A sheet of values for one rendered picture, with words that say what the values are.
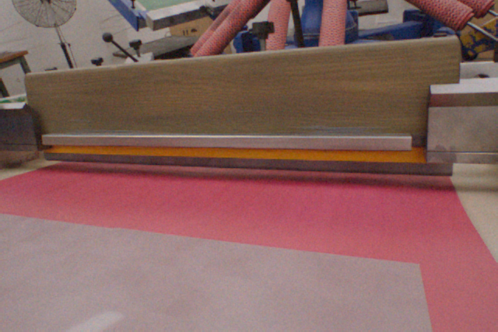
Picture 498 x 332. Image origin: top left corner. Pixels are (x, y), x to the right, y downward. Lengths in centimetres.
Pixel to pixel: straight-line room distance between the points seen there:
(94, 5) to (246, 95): 562
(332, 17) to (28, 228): 65
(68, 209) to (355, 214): 20
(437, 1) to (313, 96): 61
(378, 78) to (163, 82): 18
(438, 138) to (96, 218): 23
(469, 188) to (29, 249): 28
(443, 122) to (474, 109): 2
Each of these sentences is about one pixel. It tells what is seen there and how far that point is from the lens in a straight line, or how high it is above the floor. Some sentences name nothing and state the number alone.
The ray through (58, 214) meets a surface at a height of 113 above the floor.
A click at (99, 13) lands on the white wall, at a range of 584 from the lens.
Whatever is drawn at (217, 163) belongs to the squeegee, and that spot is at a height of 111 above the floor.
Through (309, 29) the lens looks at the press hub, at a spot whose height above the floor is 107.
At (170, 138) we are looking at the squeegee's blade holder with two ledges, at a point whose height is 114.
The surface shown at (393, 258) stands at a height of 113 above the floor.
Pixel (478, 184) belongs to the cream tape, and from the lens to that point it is 30.
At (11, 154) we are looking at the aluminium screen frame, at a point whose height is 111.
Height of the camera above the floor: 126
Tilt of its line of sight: 26 degrees down
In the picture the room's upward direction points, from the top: 10 degrees counter-clockwise
